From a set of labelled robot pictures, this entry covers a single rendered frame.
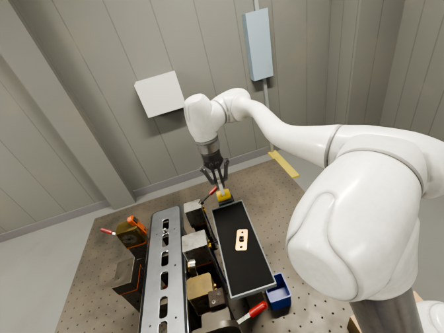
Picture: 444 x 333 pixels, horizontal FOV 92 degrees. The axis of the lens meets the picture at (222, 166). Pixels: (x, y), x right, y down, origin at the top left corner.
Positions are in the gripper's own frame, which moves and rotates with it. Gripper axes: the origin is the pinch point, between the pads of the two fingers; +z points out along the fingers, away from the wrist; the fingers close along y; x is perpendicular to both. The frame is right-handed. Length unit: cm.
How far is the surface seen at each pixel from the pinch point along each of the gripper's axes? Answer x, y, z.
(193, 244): 18.0, 17.1, 9.0
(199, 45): -189, -23, -41
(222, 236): 22.3, 4.7, 4.0
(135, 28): -186, 34, -70
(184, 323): 40, 26, 20
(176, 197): -66, 37, 50
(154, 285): 22.4, 37.3, 20.0
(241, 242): 27.4, -1.1, 3.7
